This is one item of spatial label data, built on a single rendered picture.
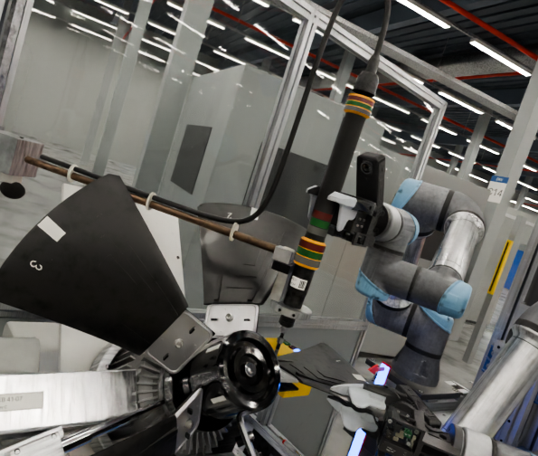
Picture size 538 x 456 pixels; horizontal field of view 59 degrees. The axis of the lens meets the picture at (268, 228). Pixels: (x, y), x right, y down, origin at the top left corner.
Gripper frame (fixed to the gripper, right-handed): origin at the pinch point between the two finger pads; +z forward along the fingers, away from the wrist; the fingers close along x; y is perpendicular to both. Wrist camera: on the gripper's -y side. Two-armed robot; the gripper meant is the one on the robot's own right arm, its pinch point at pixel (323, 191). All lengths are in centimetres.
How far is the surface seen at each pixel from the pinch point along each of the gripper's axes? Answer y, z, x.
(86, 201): 11.5, 28.7, 17.3
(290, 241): 10.9, -10.6, 10.4
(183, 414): 34.6, 17.9, -1.8
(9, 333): 54, 11, 64
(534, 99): -224, -676, 152
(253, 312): 22.8, 1.7, 4.4
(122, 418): 39.4, 20.8, 6.4
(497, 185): -94, -681, 160
